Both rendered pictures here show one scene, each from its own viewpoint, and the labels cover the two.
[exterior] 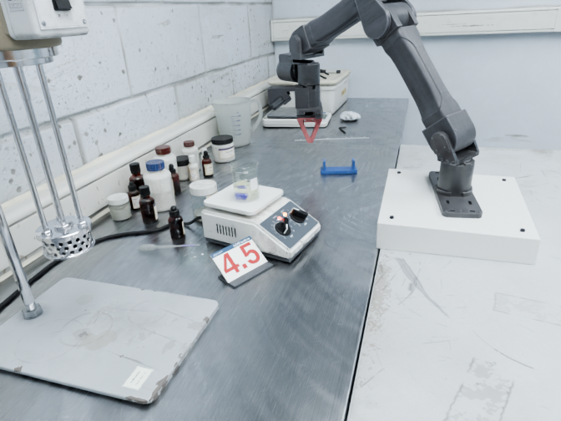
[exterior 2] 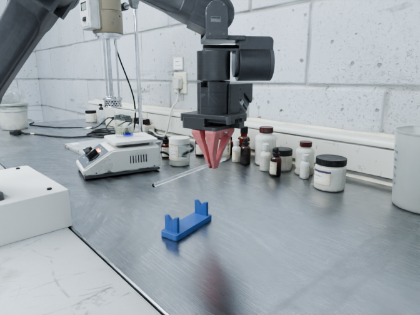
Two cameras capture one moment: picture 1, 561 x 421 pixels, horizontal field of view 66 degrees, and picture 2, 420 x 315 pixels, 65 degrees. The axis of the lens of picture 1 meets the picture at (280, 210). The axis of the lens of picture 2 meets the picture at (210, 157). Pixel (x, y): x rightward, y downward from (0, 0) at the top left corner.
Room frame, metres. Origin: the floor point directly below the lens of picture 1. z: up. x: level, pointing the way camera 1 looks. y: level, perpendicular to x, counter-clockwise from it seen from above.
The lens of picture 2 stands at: (1.42, -0.60, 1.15)
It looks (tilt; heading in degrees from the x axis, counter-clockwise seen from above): 14 degrees down; 120
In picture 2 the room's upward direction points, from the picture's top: straight up
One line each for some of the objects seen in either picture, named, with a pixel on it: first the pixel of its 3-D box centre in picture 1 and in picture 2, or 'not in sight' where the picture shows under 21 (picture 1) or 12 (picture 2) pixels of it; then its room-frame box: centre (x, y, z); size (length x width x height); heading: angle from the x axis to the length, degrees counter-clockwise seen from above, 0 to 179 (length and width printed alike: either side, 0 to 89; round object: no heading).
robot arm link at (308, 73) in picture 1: (307, 73); (217, 65); (1.14, -0.09, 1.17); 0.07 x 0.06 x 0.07; 37
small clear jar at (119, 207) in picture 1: (119, 206); not in sight; (0.90, 0.37, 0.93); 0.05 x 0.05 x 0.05
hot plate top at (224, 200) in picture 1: (244, 197); (130, 138); (0.78, 0.07, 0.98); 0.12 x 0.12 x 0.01; 58
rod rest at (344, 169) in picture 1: (338, 165); (187, 217); (1.13, -0.17, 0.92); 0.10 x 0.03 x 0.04; 86
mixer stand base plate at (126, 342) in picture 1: (98, 328); (113, 143); (0.50, 0.27, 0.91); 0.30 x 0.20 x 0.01; 72
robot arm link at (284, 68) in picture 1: (296, 58); (236, 44); (1.17, -0.06, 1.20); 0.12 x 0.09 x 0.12; 37
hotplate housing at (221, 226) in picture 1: (256, 219); (122, 154); (0.77, 0.05, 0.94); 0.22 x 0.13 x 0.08; 58
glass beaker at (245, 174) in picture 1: (244, 180); (125, 123); (0.77, 0.07, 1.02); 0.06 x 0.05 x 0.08; 72
